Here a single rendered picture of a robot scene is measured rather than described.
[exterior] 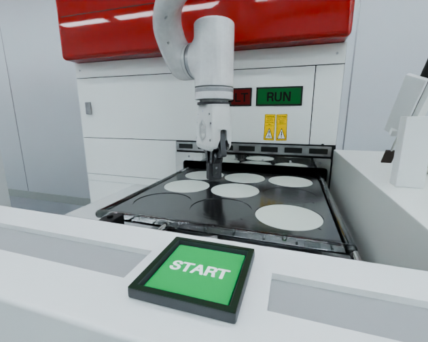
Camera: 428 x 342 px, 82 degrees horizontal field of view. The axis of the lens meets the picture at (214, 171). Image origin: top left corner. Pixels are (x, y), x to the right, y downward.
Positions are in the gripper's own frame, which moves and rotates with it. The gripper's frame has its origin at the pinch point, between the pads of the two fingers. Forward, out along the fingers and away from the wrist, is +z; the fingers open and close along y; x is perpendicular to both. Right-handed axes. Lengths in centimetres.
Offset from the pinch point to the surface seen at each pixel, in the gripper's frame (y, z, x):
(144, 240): 34.2, -3.6, -20.3
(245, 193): 11.3, 2.4, 1.9
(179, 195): 7.2, 2.5, -10.3
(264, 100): -5.9, -16.5, 17.2
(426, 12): -61, -80, 181
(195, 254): 38.2, -4.0, -17.7
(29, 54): -298, -79, -94
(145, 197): 5.4, 2.5, -16.6
